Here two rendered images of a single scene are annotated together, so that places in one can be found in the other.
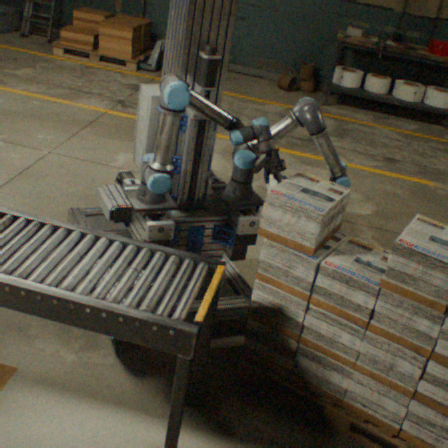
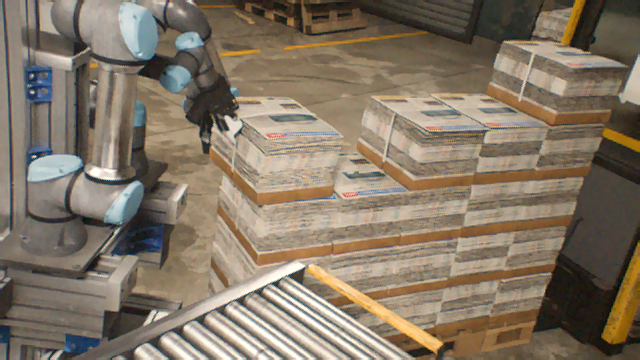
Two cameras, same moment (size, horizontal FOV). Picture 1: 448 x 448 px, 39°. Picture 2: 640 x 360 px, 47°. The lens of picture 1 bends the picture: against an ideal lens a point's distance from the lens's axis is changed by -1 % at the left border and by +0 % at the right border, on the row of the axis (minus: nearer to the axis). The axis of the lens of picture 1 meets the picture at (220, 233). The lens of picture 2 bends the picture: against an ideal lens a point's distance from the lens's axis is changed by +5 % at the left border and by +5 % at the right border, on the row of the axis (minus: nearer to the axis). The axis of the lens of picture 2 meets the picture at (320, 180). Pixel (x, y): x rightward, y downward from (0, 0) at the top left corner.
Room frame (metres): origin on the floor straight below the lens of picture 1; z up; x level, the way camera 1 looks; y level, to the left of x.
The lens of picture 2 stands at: (1.50, 1.44, 1.82)
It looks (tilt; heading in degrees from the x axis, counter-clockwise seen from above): 24 degrees down; 299
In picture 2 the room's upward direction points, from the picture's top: 10 degrees clockwise
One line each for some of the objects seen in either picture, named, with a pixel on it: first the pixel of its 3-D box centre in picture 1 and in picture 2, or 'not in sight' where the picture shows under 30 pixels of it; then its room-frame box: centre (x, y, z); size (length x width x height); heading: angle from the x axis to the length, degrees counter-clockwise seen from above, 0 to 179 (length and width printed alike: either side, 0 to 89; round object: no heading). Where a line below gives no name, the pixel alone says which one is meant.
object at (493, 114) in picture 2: not in sight; (485, 109); (2.30, -1.18, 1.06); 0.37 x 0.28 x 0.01; 152
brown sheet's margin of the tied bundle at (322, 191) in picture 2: (291, 235); (285, 184); (2.62, -0.33, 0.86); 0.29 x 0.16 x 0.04; 65
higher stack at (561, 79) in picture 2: not in sight; (513, 199); (2.15, -1.44, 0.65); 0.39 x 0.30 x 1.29; 152
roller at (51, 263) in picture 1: (55, 259); not in sight; (2.19, 0.66, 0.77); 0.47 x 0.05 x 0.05; 173
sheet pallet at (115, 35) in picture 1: (106, 37); not in sight; (8.81, 2.05, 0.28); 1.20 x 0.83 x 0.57; 83
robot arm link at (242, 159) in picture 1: (244, 165); (124, 120); (3.08, -0.06, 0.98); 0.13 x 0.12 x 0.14; 5
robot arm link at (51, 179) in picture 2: (154, 167); (58, 184); (2.83, 0.38, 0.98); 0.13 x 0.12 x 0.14; 19
